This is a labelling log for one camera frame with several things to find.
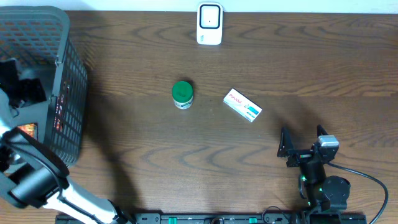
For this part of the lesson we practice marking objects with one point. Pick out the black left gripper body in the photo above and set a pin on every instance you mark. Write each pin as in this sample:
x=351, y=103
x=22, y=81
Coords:
x=17, y=93

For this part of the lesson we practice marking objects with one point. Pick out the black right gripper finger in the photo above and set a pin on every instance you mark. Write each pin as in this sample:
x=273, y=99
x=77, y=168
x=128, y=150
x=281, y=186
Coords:
x=321, y=131
x=286, y=146

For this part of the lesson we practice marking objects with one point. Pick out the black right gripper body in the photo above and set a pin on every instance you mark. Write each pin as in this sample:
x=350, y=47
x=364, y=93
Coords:
x=311, y=173

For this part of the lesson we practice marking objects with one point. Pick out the orange snack packet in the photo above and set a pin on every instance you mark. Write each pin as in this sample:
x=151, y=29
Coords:
x=31, y=129

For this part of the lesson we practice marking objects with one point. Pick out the white Panadol medicine box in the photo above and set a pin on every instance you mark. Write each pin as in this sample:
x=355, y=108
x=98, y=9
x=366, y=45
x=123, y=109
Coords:
x=242, y=105

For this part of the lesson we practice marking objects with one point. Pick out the green lid jar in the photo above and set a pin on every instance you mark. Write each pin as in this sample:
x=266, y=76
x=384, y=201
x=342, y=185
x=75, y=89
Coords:
x=182, y=94

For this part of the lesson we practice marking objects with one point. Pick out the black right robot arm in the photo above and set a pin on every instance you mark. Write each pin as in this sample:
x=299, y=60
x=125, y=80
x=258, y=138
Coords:
x=325, y=193

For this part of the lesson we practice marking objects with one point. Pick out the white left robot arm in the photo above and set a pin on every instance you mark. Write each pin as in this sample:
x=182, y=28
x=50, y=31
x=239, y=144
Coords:
x=32, y=175

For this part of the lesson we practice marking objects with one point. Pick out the white barcode scanner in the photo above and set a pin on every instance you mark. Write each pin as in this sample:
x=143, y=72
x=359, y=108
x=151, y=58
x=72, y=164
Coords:
x=209, y=23

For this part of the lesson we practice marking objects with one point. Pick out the grey plastic basket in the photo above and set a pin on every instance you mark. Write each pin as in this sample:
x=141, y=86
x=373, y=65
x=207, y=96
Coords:
x=38, y=38

